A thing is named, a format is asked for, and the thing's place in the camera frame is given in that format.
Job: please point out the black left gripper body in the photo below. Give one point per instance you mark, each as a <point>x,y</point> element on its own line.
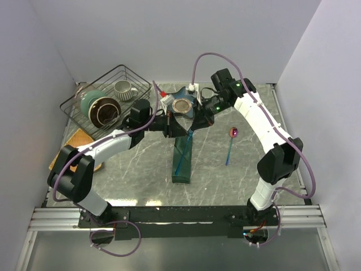
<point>163,123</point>

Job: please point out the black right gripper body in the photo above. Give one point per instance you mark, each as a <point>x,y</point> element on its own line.
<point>210,108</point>

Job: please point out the blue metal fork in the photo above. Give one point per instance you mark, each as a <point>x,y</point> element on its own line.
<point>183,152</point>

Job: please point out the dark green cloth napkin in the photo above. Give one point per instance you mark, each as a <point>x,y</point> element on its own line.
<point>182,161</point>

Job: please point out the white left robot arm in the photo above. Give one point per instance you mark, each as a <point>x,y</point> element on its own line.
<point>72,173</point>

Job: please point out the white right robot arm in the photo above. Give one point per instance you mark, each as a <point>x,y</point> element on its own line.
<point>280,159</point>

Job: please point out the blue star-shaped ceramic dish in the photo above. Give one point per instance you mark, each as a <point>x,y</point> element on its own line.
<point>181,103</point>

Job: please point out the iridescent rainbow metal spoon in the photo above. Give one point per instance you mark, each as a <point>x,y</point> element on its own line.
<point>233,133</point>

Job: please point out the striped grey ceramic mug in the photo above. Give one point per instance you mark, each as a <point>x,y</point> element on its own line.
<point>124,91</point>

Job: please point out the dark brown ceramic bowl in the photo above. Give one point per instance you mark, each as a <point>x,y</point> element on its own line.
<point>103,110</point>

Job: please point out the green ceramic bowl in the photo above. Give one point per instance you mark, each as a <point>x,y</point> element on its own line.
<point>88,99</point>

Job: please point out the clear glass jar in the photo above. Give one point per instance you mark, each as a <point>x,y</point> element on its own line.
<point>81,90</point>

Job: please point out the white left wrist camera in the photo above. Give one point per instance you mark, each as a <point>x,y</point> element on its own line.
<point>166,100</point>

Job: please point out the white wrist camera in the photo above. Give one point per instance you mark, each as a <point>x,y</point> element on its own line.
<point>194,89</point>
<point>166,100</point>

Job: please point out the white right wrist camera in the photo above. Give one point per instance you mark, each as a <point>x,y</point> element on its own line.
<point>194,89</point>

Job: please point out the black wire dish rack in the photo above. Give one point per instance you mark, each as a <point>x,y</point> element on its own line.
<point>106,83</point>

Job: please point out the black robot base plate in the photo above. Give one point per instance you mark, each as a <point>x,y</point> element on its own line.
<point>127,223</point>

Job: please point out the aluminium frame rail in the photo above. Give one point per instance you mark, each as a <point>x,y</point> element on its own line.
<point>293,217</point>

